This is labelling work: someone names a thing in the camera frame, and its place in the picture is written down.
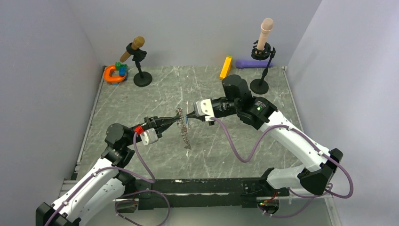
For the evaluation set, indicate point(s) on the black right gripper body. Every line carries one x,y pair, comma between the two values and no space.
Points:
211,123

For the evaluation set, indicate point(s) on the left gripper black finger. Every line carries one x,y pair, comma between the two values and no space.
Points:
158,120
166,123

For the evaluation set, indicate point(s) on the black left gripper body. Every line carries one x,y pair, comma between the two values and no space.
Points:
150,121

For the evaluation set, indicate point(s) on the metal disc with keyrings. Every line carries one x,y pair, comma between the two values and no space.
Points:
182,125

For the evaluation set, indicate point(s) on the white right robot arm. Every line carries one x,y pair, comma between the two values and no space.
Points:
318,163

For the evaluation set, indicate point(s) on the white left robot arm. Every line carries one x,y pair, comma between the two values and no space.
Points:
108,178

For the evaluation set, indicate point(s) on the black left microphone stand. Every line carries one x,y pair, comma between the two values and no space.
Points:
141,79

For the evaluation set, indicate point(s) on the yellow toy block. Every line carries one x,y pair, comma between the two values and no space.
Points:
225,68

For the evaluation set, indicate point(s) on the colourful toy block stack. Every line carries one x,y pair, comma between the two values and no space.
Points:
121,68

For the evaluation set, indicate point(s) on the purple cylinder toy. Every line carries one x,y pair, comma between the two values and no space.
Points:
250,64

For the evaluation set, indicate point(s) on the brown microphone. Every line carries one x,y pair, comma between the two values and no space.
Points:
134,49

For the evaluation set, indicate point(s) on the beige microphone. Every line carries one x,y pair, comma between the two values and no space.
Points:
266,28

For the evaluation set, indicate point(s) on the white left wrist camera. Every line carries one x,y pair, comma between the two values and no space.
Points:
148,136

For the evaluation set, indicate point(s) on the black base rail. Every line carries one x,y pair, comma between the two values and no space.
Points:
205,192

